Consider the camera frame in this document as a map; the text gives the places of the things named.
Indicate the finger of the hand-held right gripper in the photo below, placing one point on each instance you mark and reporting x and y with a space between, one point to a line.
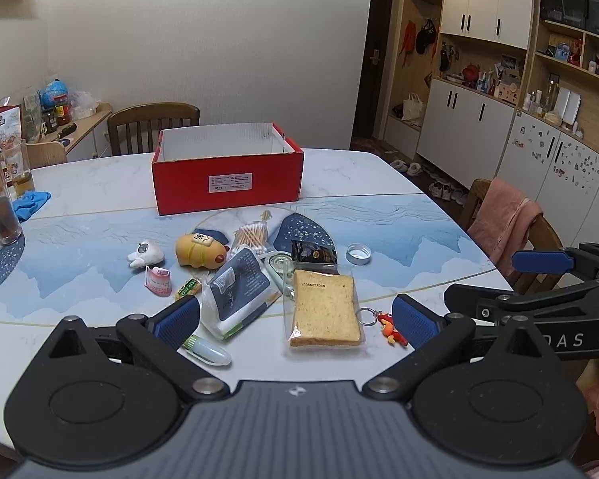
541 262
484 302

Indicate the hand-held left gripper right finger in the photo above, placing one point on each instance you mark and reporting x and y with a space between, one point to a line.
413 322

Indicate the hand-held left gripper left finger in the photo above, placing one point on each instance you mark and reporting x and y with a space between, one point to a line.
175 317

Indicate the yellow candy packet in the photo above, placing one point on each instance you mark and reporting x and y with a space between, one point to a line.
187 288

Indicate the green white tube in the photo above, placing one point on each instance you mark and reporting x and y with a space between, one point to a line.
209 352

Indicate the blue white tissue packet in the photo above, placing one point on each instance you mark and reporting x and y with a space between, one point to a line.
234 289

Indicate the yellow squishy toy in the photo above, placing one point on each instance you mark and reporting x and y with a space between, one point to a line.
194 254

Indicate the white plush toy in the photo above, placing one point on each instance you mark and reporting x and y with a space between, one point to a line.
147 254

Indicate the white bottle cap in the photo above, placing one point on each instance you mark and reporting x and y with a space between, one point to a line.
358 254

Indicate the packaged bread slice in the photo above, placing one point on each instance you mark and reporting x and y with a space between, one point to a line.
322 309

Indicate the black snack packet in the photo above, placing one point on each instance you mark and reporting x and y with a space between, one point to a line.
312 252

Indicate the red cardboard box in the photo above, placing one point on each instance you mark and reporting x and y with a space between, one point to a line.
189 184

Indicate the brown wooden chair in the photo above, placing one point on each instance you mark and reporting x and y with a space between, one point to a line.
546 237

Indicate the small pink packet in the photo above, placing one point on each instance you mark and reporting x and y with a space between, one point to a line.
158 282

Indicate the pink towel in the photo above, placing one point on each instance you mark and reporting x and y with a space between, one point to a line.
504 219

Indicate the white cabinet with stickers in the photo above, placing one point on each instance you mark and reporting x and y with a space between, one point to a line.
544 174

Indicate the bag of cotton swabs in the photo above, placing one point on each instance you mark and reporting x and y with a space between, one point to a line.
252 237

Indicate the row of shoes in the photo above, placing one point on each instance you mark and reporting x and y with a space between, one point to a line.
447 192

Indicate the grey slipper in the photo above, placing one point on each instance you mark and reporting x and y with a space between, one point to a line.
398 165
414 168

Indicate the white lower cabinet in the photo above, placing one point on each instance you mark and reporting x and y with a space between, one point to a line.
464 129

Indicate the blue cloth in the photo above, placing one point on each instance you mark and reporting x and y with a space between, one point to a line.
30 204

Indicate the wooden open shelving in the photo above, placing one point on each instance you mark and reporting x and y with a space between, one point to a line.
579 75

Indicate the dark wooden slatted chair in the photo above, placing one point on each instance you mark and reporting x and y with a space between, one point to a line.
130 129

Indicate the white tote bag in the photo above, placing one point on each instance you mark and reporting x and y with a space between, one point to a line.
412 109

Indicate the tall glass jar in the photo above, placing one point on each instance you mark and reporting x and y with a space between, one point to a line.
2 209

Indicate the light wooden chair back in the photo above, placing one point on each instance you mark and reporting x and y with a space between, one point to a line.
45 154

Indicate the drinking glass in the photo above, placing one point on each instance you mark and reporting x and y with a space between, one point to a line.
20 169

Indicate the clear plastic bag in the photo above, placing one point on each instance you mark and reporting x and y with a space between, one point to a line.
85 105

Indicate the red lidded jar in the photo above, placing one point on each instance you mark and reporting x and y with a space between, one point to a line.
64 110

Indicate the blue globe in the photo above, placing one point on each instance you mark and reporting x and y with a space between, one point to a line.
55 92

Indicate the orange hanging bag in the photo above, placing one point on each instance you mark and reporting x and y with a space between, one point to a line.
407 42

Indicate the red white snack bag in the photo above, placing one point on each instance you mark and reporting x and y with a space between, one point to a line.
0 127

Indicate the dark brown door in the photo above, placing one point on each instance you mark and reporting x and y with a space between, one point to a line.
374 35

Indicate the white upper wall cabinet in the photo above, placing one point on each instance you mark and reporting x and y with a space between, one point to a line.
484 0

